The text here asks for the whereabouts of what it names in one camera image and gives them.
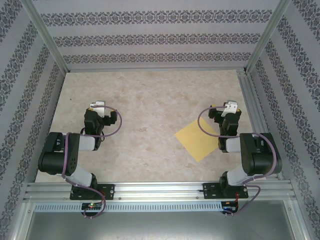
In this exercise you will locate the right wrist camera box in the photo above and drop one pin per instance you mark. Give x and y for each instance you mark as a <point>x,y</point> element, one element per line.
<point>231,106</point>

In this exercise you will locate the long aluminium mounting rail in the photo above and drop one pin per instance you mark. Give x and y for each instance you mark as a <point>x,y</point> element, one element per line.
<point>160,190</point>

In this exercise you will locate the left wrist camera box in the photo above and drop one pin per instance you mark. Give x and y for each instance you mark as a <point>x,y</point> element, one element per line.
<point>98,106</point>

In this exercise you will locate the aluminium side rail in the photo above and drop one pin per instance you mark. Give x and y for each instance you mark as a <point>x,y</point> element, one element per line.
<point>250,100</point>

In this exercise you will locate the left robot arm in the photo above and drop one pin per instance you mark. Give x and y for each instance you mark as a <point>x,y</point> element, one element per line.
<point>57,160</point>

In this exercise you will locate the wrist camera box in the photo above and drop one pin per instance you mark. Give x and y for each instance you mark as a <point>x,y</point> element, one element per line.
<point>231,106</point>
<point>98,106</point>

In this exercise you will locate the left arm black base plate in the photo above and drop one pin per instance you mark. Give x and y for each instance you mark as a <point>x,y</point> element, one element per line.
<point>110,191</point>

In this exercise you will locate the aluminium frame side bar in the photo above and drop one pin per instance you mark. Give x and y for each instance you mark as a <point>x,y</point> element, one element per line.
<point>23,225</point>
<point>298,225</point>

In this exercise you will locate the aluminium frame cross bar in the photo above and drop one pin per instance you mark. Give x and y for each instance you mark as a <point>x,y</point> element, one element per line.
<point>155,69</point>

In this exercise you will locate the aluminium frame post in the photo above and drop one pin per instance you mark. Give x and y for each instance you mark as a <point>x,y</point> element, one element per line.
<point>268,37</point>
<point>45,35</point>

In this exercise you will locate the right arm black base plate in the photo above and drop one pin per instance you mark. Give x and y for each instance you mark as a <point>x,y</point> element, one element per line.
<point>208,190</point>

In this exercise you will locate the yellow square paper sheet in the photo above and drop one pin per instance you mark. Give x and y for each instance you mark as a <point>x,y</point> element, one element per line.
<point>195,142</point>

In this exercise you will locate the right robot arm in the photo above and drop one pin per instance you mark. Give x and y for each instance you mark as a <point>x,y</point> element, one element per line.
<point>262,160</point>

